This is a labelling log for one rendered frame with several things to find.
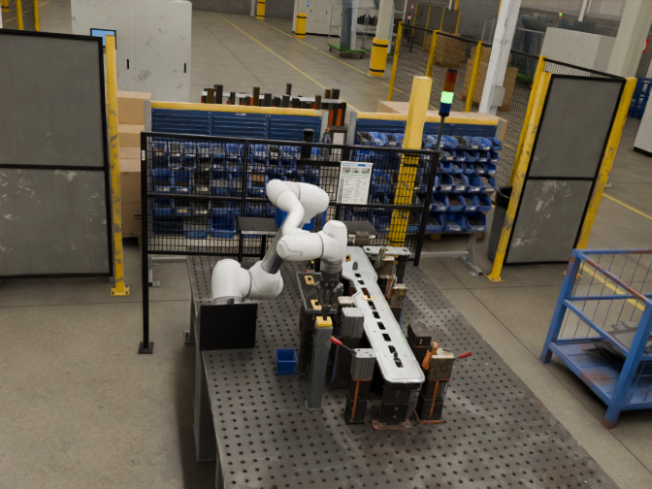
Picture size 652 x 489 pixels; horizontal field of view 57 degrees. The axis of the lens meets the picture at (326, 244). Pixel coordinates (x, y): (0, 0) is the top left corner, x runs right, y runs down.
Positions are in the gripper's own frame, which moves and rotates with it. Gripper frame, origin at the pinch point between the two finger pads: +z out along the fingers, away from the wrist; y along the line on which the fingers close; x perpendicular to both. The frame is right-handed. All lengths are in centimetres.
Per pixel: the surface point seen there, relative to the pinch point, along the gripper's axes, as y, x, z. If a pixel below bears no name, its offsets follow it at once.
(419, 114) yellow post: 82, 153, -57
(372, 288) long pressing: 38, 59, 20
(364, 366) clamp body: 16.8, -13.2, 18.7
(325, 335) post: 0.5, -3.5, 9.4
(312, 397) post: -1.5, -2.8, 42.8
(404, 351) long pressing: 38.6, -0.5, 20.1
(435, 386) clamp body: 51, -13, 30
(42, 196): -170, 227, 37
